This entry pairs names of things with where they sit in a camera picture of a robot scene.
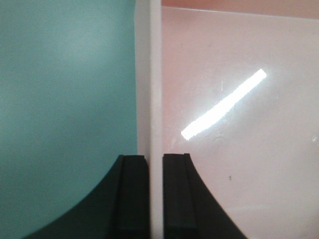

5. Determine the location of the green circular conveyor belt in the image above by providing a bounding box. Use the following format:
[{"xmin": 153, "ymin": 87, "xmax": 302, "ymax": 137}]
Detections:
[{"xmin": 0, "ymin": 0, "xmax": 137, "ymax": 239}]

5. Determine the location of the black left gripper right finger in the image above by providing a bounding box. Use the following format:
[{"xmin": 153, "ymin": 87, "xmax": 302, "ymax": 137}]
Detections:
[{"xmin": 162, "ymin": 153, "xmax": 245, "ymax": 239}]

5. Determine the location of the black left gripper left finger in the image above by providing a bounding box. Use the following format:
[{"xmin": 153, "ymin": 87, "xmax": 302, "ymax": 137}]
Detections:
[{"xmin": 27, "ymin": 155, "xmax": 150, "ymax": 239}]

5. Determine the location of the pink plastic bin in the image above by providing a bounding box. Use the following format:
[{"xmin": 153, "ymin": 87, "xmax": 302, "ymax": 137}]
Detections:
[{"xmin": 135, "ymin": 0, "xmax": 319, "ymax": 239}]

